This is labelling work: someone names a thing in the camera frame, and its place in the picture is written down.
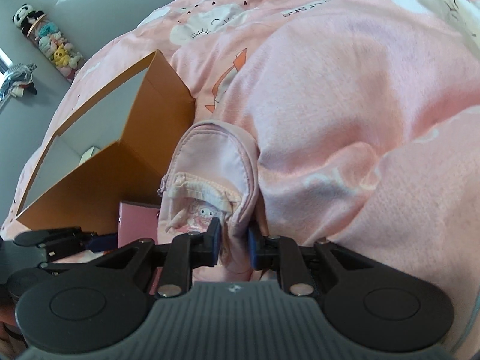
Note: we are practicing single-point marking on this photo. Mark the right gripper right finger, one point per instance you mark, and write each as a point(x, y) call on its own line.
point(282, 256)

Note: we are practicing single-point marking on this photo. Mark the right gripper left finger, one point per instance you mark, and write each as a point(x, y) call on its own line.
point(183, 255)

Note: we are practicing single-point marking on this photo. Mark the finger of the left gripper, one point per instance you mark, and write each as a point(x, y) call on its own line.
point(64, 255)
point(70, 240)

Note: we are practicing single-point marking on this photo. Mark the pink wallet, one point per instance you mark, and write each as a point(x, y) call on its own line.
point(137, 221)

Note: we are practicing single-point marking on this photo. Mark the pink fabric pouch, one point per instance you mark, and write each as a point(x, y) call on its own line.
point(213, 174)

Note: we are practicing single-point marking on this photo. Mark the small white box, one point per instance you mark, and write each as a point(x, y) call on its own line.
point(88, 154)

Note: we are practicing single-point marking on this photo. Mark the orange cardboard box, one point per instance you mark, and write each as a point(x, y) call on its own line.
point(136, 121)

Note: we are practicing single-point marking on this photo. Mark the pink printed bed quilt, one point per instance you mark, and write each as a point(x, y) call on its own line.
point(365, 115)

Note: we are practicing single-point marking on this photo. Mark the clothes on wall hook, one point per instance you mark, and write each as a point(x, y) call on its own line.
point(17, 80)

